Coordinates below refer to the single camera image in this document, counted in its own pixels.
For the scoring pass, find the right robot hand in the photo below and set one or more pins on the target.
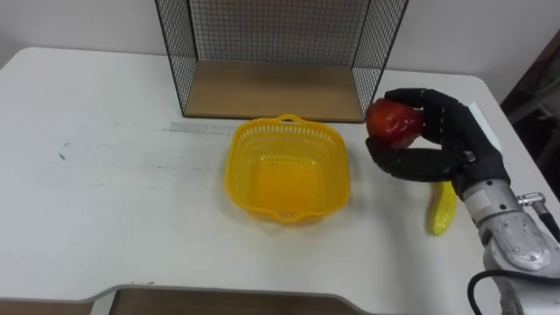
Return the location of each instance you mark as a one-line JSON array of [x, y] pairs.
[[455, 144]]

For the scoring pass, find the yellow banana soft toy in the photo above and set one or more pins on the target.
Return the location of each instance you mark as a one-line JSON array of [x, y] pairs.
[[442, 210]]

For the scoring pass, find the red apple soft toy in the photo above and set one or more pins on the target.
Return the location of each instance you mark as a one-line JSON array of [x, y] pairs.
[[394, 122]]

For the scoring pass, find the yellow plastic basket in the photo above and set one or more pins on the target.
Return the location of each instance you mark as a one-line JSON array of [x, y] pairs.
[[287, 170]]

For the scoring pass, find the white desk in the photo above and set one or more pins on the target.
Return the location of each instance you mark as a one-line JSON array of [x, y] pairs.
[[175, 197]]

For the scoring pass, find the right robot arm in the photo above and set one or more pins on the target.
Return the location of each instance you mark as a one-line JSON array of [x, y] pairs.
[[512, 236]]

